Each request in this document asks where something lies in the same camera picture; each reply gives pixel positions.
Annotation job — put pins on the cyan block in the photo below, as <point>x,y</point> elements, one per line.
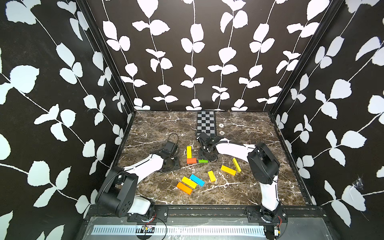
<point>197,180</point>

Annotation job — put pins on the long yellow block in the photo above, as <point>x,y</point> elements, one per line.
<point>228,170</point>

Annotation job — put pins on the yellow block beside orange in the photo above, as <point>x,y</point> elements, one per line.
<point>189,183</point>

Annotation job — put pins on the green block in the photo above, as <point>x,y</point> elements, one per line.
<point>203,161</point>

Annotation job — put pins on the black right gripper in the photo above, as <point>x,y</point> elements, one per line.
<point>200,150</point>

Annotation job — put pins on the yellow stroke block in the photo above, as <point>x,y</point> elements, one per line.
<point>189,152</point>

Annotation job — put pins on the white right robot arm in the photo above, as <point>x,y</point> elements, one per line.
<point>264,165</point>

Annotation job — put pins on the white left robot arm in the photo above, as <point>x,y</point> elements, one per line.
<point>118,192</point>

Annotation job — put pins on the red block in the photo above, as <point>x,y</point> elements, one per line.
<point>192,161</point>

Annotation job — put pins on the checkered board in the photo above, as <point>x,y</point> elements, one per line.
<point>206,123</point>

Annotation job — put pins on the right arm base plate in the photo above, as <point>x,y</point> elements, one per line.
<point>263,216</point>

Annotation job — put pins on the white perforated rail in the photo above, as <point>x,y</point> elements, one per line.
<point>131,230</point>

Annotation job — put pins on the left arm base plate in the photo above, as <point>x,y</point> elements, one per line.
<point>156,214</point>

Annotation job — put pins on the dark yellow block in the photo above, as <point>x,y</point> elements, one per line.
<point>237,166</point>

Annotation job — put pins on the small yellow block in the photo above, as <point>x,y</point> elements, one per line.
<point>212,176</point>

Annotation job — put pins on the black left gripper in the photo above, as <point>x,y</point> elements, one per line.
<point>177,165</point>

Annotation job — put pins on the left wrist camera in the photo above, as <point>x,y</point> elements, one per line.
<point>171,149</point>

